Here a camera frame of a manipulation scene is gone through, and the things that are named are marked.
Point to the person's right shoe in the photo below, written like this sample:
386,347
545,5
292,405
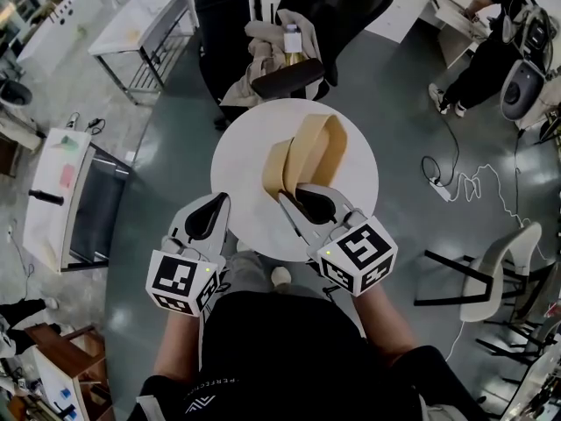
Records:
281,276

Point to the person's right forearm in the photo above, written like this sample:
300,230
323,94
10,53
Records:
385,327

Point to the bottle with white label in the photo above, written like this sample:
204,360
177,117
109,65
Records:
292,42

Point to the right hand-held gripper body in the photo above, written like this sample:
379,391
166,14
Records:
359,257

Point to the pink flat item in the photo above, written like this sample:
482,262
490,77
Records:
67,176

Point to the black power adapter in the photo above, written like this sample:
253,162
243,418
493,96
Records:
94,124

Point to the white round table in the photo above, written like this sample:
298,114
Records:
241,169

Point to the black high-back chair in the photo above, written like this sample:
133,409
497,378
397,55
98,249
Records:
221,37

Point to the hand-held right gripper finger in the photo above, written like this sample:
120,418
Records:
344,209
300,222

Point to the person's shoe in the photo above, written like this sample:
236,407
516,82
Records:
281,276
244,246

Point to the black office chair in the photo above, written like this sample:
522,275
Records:
342,11

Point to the beige cloth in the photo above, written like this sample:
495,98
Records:
263,55

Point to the black frame chair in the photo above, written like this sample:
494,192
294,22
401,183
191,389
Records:
513,344

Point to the white cart with black frame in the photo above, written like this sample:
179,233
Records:
52,209

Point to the white drawer desk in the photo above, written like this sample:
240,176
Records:
407,2

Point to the white metal frame desk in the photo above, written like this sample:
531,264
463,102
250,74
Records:
140,29

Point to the white counter island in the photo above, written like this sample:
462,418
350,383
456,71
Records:
57,33

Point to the brown wooden shelf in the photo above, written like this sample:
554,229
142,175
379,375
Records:
66,358

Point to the person's left shoe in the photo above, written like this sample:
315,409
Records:
244,246

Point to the person's left forearm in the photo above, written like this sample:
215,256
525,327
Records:
177,349

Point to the grey chair with black legs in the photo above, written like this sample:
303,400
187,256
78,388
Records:
486,279

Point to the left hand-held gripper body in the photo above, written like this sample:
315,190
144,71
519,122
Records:
179,279

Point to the person's black shirt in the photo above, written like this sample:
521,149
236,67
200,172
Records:
280,362

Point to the grey white wheeled machine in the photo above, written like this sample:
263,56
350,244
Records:
521,86

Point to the black round stool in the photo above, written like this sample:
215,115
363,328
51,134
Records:
15,92

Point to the green item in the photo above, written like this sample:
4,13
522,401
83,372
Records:
68,142

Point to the white side desk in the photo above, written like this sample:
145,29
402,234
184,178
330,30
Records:
534,393

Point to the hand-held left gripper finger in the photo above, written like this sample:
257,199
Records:
186,213
223,235

